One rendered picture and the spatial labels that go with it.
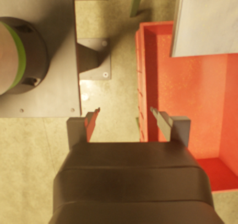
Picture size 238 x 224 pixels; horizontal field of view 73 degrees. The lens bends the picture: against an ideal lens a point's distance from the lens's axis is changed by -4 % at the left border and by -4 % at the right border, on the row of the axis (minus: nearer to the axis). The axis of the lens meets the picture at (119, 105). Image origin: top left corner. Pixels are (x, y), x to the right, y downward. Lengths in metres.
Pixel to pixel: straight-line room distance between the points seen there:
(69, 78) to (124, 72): 0.93
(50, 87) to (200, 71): 0.62
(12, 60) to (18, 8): 0.15
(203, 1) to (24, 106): 0.44
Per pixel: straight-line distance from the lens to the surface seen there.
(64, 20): 0.36
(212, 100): 0.84
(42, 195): 1.91
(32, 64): 0.34
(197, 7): 0.43
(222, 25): 0.47
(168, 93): 0.76
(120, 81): 1.27
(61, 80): 0.36
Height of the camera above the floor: 1.26
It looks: 75 degrees down
